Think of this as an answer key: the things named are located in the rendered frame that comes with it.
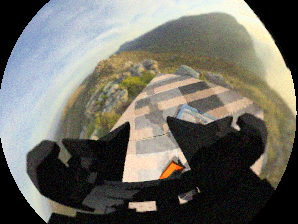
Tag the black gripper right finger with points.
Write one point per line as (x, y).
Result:
(194, 139)

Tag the clear low glass walls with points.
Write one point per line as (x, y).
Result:
(187, 110)

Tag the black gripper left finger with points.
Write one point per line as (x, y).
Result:
(108, 151)

